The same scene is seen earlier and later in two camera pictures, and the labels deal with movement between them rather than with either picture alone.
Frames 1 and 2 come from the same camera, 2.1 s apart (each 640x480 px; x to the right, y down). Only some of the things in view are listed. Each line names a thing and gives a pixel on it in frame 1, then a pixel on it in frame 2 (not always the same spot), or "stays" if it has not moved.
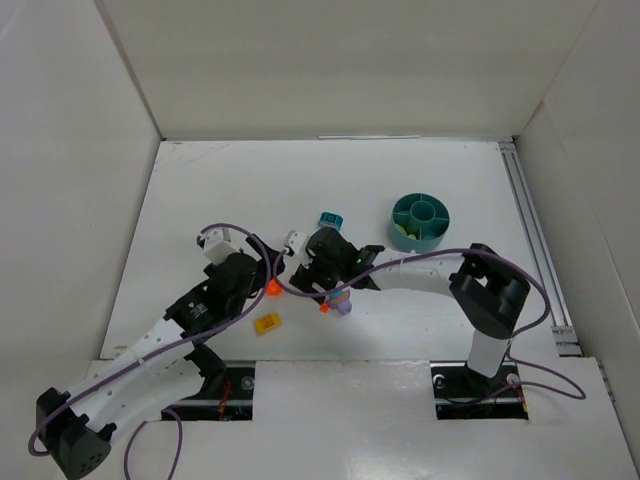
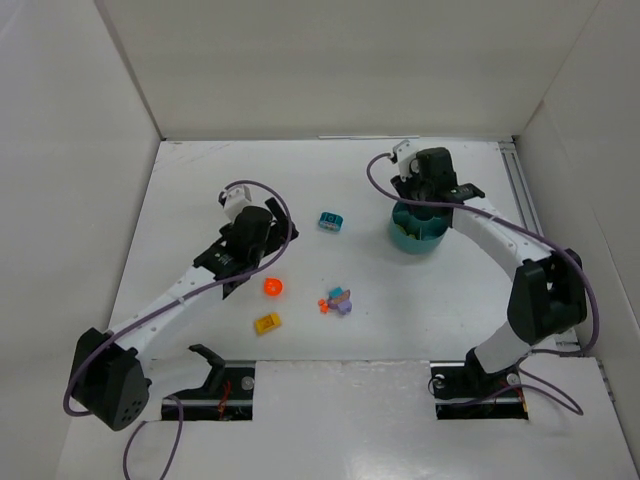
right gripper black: (310, 270) to (463, 191)
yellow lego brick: (270, 321) stays
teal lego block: (328, 219) stays
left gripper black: (258, 262) to (280, 223)
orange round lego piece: (274, 289) stays
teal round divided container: (423, 215) stays
